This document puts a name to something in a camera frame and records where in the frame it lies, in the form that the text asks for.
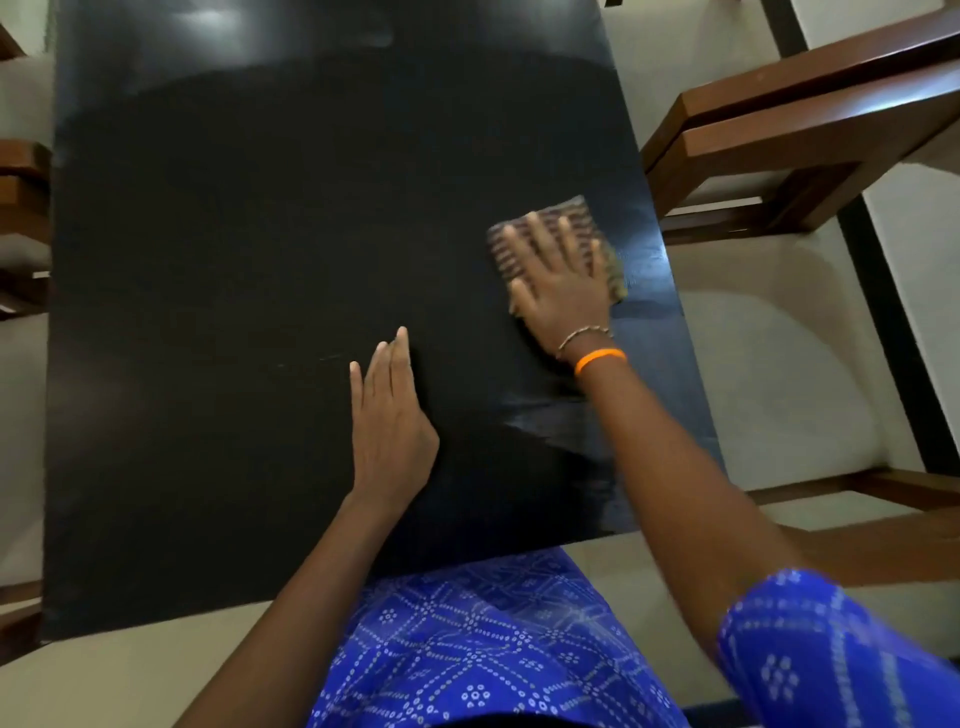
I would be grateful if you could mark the person's right hand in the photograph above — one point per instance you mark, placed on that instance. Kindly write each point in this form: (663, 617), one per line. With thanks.
(566, 300)

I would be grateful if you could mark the person's left hand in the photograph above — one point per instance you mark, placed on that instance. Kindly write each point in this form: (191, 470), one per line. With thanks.
(390, 442)

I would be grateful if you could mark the checkered cleaning cloth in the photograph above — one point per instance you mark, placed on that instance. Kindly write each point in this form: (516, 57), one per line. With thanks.
(577, 210)

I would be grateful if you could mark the person's right forearm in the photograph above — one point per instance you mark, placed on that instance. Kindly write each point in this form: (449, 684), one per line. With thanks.
(675, 487)

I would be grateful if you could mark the person's left forearm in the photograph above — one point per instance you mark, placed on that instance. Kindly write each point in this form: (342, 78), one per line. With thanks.
(300, 622)

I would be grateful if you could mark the orange wristband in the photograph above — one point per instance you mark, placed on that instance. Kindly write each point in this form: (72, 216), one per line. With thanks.
(600, 358)

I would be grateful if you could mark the black table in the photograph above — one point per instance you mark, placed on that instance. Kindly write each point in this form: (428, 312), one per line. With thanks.
(262, 262)

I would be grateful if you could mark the blue patterned dress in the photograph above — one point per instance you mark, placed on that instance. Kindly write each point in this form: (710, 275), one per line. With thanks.
(480, 645)

